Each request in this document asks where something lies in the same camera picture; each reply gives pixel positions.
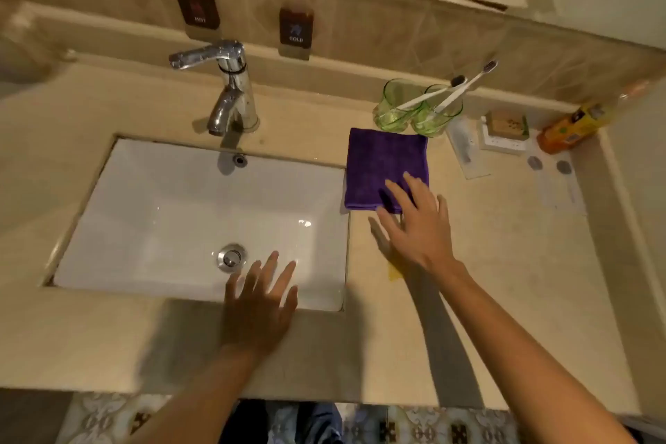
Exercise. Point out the orange bottle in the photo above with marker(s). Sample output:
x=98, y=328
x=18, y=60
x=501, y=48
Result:
x=567, y=131

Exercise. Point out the white toothbrush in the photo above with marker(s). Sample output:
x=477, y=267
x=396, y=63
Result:
x=468, y=84
x=432, y=94

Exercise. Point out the brown sign with red symbol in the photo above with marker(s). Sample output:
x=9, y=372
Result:
x=197, y=6

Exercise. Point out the person's dark trousers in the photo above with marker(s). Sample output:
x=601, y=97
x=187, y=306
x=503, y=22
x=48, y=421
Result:
x=307, y=423

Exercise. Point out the chrome sink drain stopper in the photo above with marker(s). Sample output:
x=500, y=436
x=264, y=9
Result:
x=231, y=257

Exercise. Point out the person's right hand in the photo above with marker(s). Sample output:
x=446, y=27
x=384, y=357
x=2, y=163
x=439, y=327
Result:
x=424, y=230

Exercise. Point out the purple cleaning cloth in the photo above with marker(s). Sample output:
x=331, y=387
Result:
x=374, y=162

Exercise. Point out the white rectangular sink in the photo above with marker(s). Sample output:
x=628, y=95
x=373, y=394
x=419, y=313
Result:
x=156, y=209

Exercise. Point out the brown sign with blue symbol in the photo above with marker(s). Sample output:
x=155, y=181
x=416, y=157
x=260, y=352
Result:
x=295, y=27

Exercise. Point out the brown soap box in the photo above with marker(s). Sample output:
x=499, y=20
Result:
x=507, y=125

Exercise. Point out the person's left hand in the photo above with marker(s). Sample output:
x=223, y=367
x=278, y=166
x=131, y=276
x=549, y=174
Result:
x=257, y=313

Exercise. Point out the green glass cup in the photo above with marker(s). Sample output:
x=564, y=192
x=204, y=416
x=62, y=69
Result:
x=439, y=121
x=390, y=110

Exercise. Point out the white soap dish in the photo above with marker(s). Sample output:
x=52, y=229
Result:
x=494, y=144

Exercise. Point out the long clear plastic packet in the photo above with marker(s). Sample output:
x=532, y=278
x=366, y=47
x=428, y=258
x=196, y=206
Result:
x=468, y=152

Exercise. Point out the person's right forearm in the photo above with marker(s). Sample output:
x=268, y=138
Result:
x=515, y=360

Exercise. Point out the chrome faucet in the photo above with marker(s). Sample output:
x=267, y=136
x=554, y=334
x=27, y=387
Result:
x=235, y=95

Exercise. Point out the person's left forearm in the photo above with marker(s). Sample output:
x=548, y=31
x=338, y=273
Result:
x=208, y=397

